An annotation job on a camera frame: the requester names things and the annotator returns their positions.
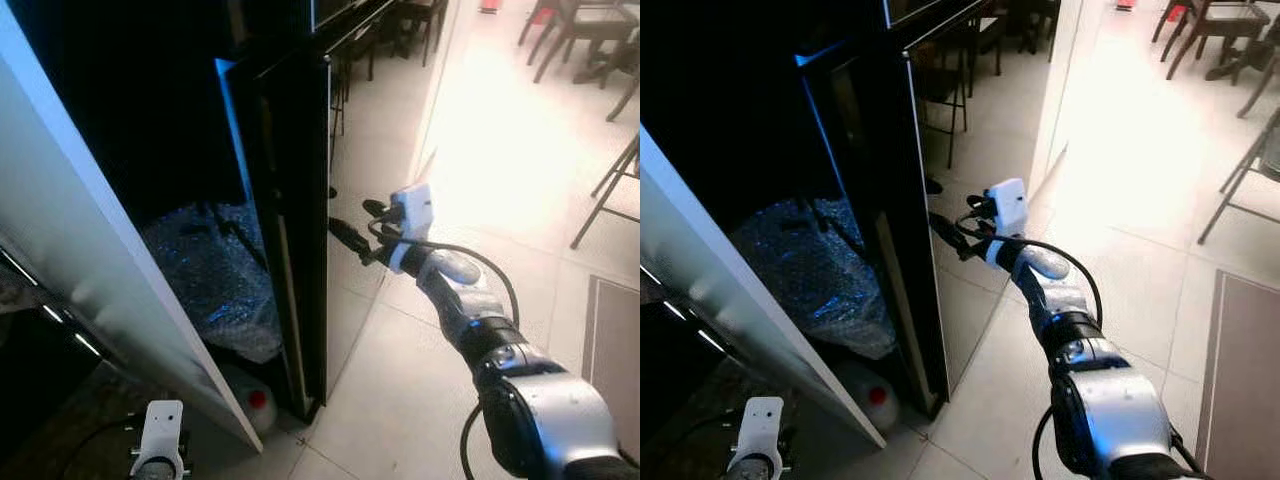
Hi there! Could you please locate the black fridge door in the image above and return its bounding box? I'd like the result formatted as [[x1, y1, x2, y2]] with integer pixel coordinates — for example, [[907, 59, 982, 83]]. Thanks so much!
[[797, 45, 951, 419], [215, 50, 333, 423]]

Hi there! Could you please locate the clear bubble wrap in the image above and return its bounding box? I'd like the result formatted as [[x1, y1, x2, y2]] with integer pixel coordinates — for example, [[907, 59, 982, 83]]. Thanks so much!
[[140, 200, 286, 366], [728, 198, 896, 361]]

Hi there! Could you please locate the black slim chair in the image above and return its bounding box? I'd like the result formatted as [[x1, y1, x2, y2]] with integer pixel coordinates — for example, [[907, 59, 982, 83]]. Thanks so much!
[[330, 0, 451, 136]]

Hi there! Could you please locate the white jug red cap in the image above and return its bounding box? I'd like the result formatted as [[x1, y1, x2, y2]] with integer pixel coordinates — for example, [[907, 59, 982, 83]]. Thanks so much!
[[835, 360, 901, 433], [218, 362, 279, 433]]

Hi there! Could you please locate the grey metal chair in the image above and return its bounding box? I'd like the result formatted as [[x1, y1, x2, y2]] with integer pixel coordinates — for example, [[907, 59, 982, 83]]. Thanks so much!
[[570, 130, 641, 251], [1198, 105, 1280, 246]]

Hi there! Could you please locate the white door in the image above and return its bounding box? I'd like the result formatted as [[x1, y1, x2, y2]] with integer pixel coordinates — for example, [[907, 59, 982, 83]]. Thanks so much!
[[640, 125, 886, 449], [0, 0, 263, 453]]

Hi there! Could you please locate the grey bordered rug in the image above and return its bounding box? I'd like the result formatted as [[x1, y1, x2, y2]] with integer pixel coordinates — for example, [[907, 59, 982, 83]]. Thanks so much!
[[1195, 268, 1280, 480], [583, 275, 641, 471]]

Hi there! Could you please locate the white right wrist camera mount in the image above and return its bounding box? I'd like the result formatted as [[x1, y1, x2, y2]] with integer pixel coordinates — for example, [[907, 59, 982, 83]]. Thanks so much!
[[386, 183, 435, 275], [985, 178, 1031, 269]]

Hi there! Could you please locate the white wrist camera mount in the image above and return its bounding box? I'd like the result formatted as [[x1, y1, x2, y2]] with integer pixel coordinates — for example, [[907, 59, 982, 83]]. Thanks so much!
[[132, 400, 189, 479], [728, 397, 786, 479], [985, 178, 1031, 269], [386, 183, 435, 275]]

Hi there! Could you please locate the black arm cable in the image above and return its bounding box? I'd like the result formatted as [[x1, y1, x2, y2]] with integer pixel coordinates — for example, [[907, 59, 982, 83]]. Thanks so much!
[[368, 222, 521, 331], [955, 215, 1104, 331]]

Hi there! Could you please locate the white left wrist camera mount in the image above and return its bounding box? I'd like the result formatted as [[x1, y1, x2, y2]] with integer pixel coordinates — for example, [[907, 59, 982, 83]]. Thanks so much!
[[132, 400, 189, 479], [728, 397, 786, 479]]

